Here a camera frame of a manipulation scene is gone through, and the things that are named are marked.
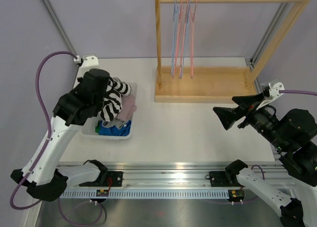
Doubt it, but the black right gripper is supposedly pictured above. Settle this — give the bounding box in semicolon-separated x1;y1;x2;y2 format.
213;91;290;150

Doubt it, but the black white striped tank top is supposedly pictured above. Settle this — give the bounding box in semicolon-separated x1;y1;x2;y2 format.
100;77;132;122

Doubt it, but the mauve tank top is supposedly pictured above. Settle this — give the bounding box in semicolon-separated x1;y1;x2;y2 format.
117;94;137;121

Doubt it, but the grey tank top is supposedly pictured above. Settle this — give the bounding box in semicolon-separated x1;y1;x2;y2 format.
102;119;127;130

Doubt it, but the blue tank top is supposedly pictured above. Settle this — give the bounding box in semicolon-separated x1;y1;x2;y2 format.
98;120;132;136

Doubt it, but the green tank top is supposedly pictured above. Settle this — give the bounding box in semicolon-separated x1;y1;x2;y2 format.
95;121;102;134

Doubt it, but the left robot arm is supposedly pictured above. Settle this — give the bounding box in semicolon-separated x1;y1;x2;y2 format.
10;69;110;202

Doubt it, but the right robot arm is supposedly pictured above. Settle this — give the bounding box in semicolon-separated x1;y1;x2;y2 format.
213;92;317;227

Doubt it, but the white plastic basket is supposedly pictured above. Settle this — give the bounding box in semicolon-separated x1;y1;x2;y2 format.
81;77;137;140

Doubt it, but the wooden clothes rack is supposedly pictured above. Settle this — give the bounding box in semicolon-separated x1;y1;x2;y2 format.
155;0;310;103

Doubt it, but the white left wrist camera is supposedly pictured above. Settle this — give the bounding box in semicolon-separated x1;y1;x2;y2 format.
73;54;100;73

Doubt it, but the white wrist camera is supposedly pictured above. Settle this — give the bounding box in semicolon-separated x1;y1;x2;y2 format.
257;81;284;110
73;54;100;73

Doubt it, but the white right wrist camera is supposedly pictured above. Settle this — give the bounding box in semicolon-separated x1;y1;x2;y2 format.
257;81;284;110

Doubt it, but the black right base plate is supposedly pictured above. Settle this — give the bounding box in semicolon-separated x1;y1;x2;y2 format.
209;171;241;187

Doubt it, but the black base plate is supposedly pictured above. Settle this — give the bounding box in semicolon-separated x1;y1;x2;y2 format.
209;171;241;187
79;171;124;187

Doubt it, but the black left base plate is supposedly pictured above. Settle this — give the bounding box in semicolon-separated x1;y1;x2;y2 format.
79;171;124;187

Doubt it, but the aluminium mounting rail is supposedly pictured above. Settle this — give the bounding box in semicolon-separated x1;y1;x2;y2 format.
33;147;303;189

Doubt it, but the white slotted cable duct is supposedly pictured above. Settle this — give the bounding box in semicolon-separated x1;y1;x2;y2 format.
61;188;229;199

